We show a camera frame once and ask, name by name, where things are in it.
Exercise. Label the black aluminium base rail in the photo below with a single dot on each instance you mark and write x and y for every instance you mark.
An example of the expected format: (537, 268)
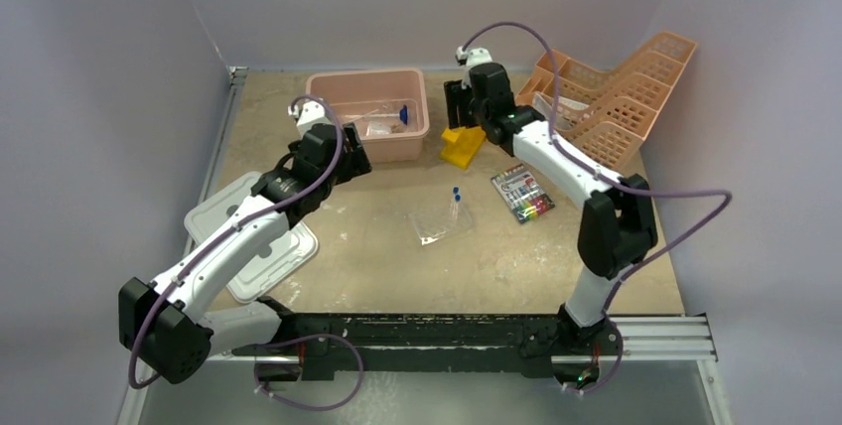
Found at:
(289, 345)

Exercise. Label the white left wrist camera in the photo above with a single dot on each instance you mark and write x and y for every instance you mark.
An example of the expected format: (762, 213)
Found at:
(308, 115)

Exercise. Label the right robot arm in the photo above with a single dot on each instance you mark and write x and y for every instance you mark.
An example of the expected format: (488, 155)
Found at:
(617, 227)

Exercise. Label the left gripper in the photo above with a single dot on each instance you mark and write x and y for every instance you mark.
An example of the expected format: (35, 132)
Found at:
(352, 161)

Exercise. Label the pink plastic bin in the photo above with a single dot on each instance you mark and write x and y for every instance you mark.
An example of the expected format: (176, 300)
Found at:
(353, 92)

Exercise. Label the white bin lid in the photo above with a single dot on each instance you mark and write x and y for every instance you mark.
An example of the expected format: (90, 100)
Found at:
(273, 263)

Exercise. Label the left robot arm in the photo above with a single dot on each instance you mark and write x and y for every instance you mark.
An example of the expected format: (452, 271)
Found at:
(210, 264)

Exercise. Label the small white plastic bag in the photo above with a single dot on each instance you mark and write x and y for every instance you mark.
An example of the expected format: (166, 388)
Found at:
(375, 128)

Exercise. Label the pink plastic desk organizer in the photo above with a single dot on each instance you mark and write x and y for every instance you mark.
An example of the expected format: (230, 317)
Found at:
(624, 102)

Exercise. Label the clear well plate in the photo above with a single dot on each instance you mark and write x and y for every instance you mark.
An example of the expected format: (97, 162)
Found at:
(435, 224)

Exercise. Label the marker pen pack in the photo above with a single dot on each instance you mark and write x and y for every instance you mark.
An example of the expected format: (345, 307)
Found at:
(522, 194)

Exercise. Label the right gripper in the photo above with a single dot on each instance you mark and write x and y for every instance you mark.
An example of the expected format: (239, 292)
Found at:
(457, 97)

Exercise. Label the plastic bag in organizer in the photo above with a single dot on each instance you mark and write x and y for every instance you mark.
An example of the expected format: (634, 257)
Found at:
(568, 112)

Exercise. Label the yellow test tube rack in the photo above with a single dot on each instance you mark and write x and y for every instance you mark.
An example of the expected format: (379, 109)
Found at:
(461, 145)

